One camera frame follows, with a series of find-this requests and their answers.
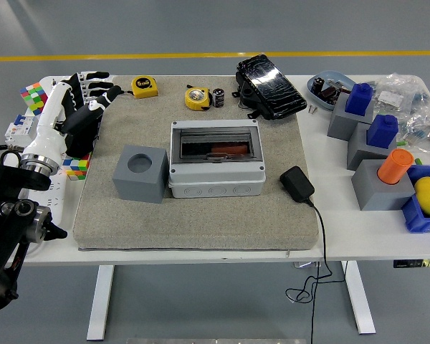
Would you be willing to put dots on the small black capacitor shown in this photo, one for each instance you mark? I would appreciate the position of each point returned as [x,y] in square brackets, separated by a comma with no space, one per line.
[318,85]

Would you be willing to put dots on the black table control panel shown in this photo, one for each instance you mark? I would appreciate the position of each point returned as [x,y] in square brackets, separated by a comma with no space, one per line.
[408,263]

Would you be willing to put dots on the small multicolour puzzle cube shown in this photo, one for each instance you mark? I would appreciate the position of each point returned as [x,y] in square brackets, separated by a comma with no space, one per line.
[77,168]

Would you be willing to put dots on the grey holder block round hole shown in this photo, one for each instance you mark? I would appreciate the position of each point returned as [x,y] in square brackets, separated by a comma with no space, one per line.
[139,186]

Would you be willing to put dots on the clear bags of small parts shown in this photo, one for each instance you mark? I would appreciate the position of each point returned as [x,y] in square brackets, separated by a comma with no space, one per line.
[415,107]

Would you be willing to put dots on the white table leg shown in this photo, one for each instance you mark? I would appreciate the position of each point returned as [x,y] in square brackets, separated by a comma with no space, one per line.
[100,301]
[360,301]

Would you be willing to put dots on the brown electronic parts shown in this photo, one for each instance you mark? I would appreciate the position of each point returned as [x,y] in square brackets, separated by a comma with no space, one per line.
[331,92]

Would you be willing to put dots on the grey junction box clear lid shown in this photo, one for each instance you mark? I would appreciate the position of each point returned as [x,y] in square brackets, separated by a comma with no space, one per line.
[215,179]

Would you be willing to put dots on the blue-grey oval tray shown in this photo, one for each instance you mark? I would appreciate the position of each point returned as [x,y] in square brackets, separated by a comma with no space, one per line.
[331,77]

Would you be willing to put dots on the large multicolour puzzle cube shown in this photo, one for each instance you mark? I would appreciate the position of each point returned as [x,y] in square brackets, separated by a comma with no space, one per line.
[32,96]

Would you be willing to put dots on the yellow square tape measure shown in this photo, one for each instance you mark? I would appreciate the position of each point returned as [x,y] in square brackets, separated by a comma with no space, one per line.
[145,87]

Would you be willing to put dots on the black capacitor cylinder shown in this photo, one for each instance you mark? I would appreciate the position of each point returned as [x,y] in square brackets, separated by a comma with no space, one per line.
[219,97]

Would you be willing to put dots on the orange cylinder battery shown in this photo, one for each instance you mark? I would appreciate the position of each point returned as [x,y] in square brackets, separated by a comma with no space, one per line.
[395,166]
[229,148]

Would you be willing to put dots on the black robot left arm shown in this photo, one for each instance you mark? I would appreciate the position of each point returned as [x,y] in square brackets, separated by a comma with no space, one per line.
[7,222]

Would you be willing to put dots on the blue block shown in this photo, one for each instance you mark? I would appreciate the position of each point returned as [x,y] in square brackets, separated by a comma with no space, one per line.
[359,98]
[381,130]

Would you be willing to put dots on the white circuit breaker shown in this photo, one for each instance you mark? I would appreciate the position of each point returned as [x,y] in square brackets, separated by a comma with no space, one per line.
[19,130]

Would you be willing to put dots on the white power strip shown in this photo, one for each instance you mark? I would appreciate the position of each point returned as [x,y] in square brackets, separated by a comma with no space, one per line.
[55,193]

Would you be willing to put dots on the black power adapter plug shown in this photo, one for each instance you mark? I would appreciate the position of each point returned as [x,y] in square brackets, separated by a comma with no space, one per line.
[296,184]

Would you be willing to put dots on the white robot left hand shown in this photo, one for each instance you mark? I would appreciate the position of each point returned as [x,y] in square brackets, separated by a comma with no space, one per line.
[50,118]

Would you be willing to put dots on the grey-brown mat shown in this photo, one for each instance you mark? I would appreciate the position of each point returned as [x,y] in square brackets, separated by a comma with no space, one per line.
[200,222]

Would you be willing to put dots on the glossy black pouch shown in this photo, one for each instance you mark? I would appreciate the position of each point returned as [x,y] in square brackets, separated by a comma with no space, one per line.
[272,89]

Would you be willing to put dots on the blue plastic bin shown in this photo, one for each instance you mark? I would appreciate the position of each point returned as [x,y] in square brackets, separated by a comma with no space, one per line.
[417,218]

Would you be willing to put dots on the yellow round tape measure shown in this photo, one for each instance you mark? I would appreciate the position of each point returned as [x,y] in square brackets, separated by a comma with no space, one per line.
[198,98]

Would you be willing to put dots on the black cloth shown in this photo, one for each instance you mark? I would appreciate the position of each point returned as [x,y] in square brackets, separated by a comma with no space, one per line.
[82,143]

